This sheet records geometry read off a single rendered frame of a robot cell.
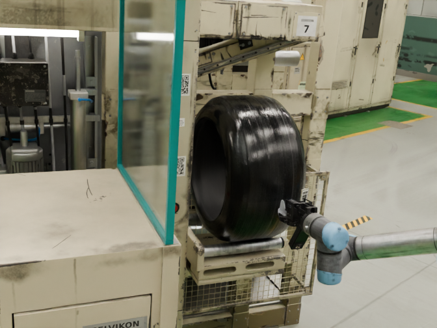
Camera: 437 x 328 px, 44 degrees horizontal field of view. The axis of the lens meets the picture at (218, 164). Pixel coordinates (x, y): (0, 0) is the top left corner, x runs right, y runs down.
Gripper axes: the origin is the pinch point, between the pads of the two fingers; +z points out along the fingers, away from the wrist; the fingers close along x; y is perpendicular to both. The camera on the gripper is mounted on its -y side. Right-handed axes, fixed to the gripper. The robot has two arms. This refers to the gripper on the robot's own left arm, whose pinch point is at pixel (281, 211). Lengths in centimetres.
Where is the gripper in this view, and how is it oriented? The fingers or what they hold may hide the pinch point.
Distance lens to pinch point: 192.0
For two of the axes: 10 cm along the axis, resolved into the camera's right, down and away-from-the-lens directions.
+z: -3.7, -2.1, 9.1
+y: 0.3, -9.8, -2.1
